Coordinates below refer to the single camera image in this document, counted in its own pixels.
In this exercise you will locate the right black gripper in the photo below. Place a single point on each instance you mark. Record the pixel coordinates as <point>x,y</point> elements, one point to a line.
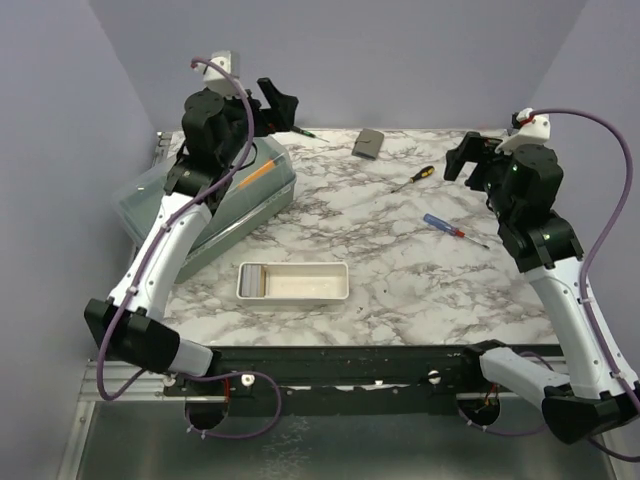
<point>473,147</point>

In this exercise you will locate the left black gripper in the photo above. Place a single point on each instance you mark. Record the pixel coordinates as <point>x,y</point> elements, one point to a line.
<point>281,108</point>

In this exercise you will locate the grey card holder wallet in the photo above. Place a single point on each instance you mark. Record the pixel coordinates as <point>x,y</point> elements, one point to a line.
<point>368,144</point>

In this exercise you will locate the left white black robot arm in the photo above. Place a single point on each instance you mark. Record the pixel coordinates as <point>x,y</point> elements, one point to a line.
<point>128,323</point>

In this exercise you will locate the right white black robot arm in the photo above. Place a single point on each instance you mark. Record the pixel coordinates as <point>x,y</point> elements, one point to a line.
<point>599,392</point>

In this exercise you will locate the grey cards stack in tray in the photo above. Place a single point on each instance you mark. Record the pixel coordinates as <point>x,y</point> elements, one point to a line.
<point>252,281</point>

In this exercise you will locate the small green black screwdriver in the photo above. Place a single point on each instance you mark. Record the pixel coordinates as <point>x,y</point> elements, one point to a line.
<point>306,133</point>

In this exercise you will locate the orange pencil in toolbox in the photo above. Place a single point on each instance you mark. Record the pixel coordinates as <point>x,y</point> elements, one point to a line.
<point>261,171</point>

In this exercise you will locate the translucent green plastic toolbox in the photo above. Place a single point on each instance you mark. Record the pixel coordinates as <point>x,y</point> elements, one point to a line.
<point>241,211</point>

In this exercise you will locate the white rectangular tray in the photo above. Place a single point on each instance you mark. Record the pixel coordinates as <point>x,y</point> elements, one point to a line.
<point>306,283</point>

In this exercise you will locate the yellow black handle screwdriver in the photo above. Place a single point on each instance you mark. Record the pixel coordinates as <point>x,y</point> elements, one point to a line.
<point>425,172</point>

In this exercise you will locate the blue red handle screwdriver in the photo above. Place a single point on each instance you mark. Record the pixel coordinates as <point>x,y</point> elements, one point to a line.
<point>449,229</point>

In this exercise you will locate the black front mounting rail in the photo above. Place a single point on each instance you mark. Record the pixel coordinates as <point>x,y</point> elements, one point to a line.
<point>337,381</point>

